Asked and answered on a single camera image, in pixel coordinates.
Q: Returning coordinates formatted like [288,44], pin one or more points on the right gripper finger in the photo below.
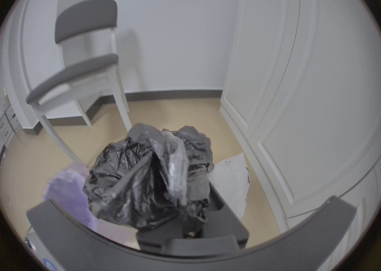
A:
[232,228]

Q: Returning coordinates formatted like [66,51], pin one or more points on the black plastic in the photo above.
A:
[134,180]

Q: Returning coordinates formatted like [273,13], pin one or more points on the purple plastic bag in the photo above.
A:
[68,192]

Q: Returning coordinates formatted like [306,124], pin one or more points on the white trash bin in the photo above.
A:
[119,234]

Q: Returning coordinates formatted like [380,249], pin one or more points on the white wardrobe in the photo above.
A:
[297,85]

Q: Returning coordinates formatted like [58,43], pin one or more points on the white chest of drawers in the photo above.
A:
[9,121]

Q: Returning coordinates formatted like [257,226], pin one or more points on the white chair grey seat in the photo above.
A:
[86,17]

